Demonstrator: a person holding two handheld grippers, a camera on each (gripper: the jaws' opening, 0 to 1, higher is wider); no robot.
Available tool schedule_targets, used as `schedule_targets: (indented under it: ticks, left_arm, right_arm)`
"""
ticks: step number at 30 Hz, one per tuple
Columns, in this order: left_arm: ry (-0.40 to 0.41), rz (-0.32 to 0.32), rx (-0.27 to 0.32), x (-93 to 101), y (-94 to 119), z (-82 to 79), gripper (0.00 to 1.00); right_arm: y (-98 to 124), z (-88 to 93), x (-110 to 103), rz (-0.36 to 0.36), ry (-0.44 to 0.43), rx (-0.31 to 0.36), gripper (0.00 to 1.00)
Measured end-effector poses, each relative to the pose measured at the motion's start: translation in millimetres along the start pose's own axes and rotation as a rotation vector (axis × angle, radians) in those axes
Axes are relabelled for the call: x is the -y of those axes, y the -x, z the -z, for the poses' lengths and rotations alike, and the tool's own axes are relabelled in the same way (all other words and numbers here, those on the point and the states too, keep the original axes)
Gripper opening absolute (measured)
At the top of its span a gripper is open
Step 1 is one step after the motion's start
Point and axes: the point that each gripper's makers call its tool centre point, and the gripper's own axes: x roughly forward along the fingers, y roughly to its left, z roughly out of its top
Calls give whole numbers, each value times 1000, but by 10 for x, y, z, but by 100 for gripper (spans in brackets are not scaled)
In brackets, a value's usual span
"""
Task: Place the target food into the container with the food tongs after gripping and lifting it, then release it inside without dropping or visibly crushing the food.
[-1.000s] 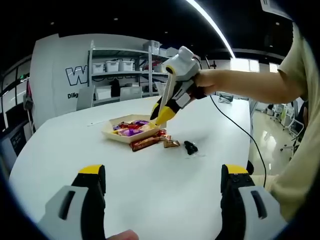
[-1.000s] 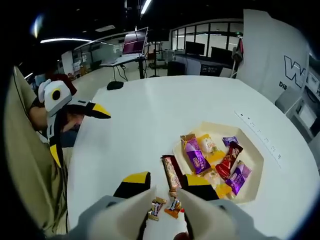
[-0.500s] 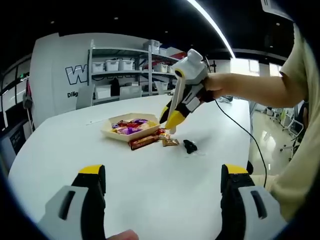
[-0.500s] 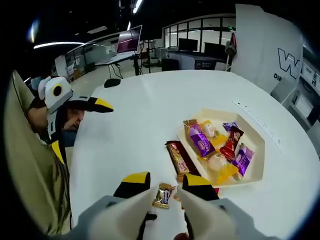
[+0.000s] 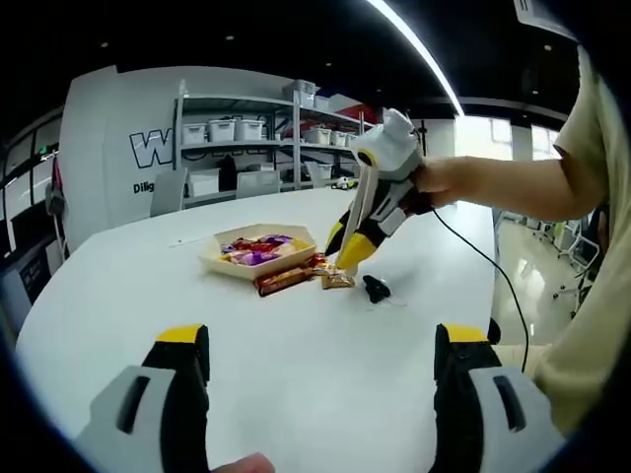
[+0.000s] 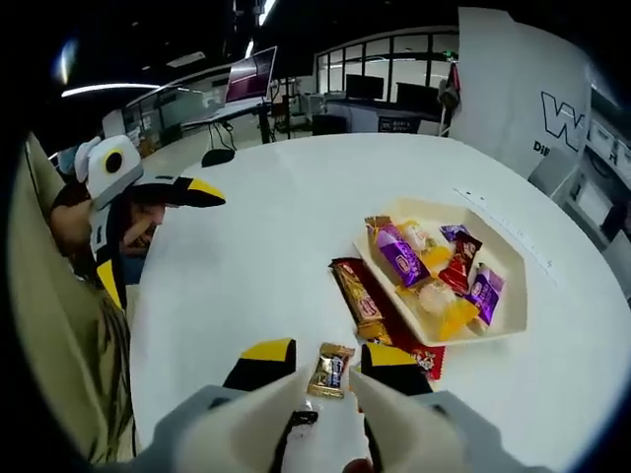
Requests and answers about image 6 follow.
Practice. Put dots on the grey counter with dark label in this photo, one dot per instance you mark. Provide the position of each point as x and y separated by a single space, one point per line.
365 120

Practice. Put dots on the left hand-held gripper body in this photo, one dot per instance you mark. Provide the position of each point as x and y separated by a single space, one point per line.
106 182

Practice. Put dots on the black rounded object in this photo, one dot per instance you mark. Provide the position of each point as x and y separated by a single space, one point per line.
217 158

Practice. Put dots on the gold food candy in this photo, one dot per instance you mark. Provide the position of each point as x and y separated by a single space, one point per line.
330 372

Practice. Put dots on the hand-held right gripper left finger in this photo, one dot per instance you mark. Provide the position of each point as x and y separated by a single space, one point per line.
261 369

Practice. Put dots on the cream plastic food tongs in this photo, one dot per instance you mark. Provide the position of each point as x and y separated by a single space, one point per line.
261 428

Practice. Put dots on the black low cabinet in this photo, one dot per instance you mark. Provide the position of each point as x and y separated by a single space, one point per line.
328 125

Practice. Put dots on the large purple display screen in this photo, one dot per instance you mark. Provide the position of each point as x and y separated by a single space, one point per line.
251 76

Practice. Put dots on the orange-brown food bar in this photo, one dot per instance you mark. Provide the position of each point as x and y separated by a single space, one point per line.
357 295

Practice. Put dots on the red cartoon food packet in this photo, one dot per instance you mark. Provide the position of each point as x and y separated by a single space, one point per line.
426 362

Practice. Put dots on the person's right hand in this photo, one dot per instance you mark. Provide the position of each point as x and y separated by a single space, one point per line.
359 467

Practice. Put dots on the grey chair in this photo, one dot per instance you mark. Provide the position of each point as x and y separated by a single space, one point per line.
549 175

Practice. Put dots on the black computer monitor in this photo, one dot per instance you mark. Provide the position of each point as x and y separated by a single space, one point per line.
365 87
419 96

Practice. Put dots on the clothes stand with hanging clothes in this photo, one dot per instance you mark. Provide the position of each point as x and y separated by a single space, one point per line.
449 88

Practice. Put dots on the person's beige trousers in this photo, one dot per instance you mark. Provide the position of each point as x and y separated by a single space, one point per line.
111 369

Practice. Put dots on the ceiling light strip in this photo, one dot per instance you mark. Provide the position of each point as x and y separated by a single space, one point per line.
108 88

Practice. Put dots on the cream hexagonal container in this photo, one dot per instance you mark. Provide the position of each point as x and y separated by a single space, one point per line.
510 276

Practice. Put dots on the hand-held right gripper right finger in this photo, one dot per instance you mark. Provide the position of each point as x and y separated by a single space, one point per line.
389 377

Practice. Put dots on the white standing desk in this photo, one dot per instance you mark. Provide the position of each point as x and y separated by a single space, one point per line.
231 111

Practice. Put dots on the pile of food snacks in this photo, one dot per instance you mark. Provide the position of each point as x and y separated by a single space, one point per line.
404 256

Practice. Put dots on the grey metal storage shelf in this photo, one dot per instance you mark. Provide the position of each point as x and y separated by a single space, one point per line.
599 155

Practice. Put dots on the white lettered display panel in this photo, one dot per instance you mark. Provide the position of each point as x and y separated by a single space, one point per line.
498 98

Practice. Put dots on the ceiling air vent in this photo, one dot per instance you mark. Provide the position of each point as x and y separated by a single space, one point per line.
186 56

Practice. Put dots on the person's left hand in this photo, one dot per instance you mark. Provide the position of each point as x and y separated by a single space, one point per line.
140 229

